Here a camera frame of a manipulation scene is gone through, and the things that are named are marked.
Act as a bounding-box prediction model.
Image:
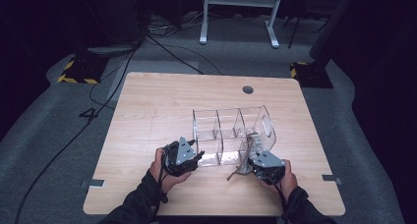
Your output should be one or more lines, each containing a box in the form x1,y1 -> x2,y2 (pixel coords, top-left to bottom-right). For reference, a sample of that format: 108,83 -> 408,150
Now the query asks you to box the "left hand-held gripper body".
162,137 -> 202,178

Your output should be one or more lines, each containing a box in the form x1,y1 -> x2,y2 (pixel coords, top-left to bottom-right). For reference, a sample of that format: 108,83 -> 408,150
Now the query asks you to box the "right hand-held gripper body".
247,148 -> 286,186

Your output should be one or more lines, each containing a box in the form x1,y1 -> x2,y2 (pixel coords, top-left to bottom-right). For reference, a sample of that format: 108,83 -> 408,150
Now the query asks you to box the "grey striped cloth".
226,130 -> 264,182

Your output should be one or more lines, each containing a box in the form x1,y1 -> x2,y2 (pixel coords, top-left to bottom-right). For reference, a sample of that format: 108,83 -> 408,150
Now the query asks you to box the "clear acrylic divided organizer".
192,104 -> 277,168

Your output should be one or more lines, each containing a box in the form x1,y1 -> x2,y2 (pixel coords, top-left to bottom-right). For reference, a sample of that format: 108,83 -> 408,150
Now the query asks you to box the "person's left hand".
149,147 -> 193,196

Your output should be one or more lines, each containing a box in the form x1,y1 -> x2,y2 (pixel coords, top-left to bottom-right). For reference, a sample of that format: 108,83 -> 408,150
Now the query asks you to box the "person's right hand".
261,159 -> 299,202

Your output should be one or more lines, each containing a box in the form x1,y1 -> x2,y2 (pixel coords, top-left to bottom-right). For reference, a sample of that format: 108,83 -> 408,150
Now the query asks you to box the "black yellow striped stand base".
289,61 -> 334,89
57,55 -> 109,85

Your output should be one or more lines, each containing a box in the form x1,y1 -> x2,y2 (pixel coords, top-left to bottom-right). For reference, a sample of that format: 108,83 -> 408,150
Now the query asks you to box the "grey flat stand foot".
87,44 -> 139,58

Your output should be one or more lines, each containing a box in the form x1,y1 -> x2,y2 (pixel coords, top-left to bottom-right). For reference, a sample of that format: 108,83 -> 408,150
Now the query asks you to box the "black tripod stand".
283,16 -> 328,50

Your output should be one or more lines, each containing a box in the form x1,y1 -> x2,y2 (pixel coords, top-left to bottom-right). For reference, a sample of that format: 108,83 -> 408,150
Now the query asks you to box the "dark cabinet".
78,0 -> 152,48

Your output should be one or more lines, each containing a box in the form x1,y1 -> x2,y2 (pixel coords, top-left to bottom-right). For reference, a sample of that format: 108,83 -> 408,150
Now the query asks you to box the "dark slanted pole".
309,0 -> 360,68

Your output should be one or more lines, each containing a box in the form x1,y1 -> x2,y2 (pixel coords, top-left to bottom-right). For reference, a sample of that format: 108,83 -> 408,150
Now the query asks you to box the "left hand-held gripper cable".
152,146 -> 170,216

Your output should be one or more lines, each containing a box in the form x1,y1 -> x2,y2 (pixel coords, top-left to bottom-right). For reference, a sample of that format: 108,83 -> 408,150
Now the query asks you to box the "hand-held gripper cable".
152,146 -> 170,216
261,172 -> 290,220

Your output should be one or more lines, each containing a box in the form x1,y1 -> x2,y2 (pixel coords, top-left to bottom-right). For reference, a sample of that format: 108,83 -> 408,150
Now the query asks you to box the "right hand-held gripper cable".
261,172 -> 290,220

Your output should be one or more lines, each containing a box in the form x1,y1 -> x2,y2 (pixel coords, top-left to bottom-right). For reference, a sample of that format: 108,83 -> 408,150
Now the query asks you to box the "metal table bracket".
80,179 -> 106,190
322,174 -> 342,186

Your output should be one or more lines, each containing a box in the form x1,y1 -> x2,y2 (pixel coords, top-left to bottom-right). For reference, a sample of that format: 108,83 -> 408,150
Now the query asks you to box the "thick black floor cable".
146,33 -> 205,76

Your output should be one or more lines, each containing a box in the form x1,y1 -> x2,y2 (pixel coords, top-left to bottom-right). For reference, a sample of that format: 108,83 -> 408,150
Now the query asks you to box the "long black floor cable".
13,48 -> 139,224

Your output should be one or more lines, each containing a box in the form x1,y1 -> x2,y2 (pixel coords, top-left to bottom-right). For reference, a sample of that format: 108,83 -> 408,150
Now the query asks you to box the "tangle of floor cables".
149,10 -> 205,39

